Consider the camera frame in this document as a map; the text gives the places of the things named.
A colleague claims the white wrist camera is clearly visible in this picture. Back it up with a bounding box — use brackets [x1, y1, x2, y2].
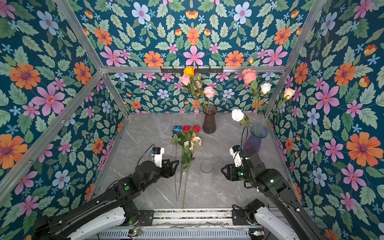
[151, 147, 165, 168]
[230, 145, 243, 168]

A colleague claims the dark mauve glass vase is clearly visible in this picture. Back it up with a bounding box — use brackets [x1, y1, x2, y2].
[203, 105, 218, 135]

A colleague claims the small white bud stem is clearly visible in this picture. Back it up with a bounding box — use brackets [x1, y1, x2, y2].
[257, 82, 272, 125]

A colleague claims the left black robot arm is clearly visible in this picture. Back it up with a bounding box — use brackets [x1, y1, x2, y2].
[32, 159, 180, 240]

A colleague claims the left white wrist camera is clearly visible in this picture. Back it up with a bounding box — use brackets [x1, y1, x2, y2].
[151, 147, 165, 168]

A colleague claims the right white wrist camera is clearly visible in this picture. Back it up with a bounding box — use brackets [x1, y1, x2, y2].
[230, 145, 243, 168]

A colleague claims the artificial flower bunch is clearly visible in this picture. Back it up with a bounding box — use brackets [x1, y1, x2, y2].
[171, 125, 202, 209]

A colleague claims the large pink rose stem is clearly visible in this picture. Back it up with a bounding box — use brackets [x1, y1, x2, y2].
[203, 86, 216, 114]

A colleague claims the pink rose spray stem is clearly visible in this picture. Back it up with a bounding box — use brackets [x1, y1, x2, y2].
[179, 74, 209, 113]

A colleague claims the purple blue glass vase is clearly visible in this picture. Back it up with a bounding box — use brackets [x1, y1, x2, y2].
[244, 125, 268, 153]

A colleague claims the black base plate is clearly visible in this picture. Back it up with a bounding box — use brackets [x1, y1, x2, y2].
[232, 209, 255, 226]
[138, 210, 155, 227]

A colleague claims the black hook rail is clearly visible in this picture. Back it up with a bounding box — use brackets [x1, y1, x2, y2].
[160, 66, 224, 74]

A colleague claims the yellow orange rose stem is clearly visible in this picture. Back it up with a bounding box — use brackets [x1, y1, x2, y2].
[183, 66, 209, 113]

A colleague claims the clear glass vase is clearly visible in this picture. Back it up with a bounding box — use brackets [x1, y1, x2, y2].
[199, 161, 214, 188]

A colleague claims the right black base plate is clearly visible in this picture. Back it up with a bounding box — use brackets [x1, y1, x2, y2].
[232, 209, 255, 226]

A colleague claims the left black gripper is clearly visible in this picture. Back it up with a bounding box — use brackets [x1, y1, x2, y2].
[141, 158, 182, 192]

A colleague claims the aluminium mounting rail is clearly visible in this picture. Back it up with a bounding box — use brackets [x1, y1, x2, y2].
[68, 207, 316, 229]

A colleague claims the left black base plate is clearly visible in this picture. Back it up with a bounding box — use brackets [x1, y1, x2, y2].
[138, 210, 155, 227]

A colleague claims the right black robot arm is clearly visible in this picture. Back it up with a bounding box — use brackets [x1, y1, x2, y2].
[221, 145, 326, 240]

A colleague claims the pink carnation stem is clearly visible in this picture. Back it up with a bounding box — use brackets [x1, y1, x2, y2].
[242, 58, 259, 110]

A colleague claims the cream white rose stem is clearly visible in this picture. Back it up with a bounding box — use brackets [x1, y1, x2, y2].
[268, 88, 296, 118]

